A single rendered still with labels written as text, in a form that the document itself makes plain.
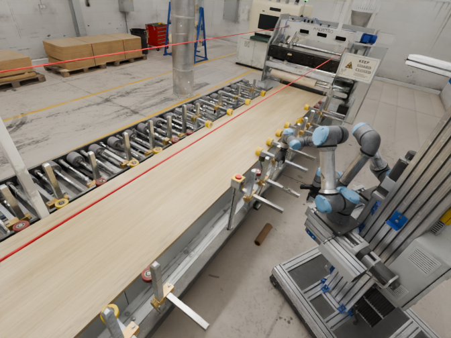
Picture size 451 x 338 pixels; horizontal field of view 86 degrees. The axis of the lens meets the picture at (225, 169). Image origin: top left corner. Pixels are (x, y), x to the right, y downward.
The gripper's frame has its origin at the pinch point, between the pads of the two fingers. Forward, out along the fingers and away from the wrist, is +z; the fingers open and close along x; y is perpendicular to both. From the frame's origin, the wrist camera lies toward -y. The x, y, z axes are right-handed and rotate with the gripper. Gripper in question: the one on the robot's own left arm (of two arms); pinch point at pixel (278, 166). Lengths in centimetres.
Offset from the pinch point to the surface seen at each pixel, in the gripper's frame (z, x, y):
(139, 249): 11, 34, -123
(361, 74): -36, -14, 243
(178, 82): 66, 335, 233
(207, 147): 10, 73, -4
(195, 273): 31, 4, -105
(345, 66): -42, 10, 243
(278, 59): -28, 118, 248
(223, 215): 39, 22, -46
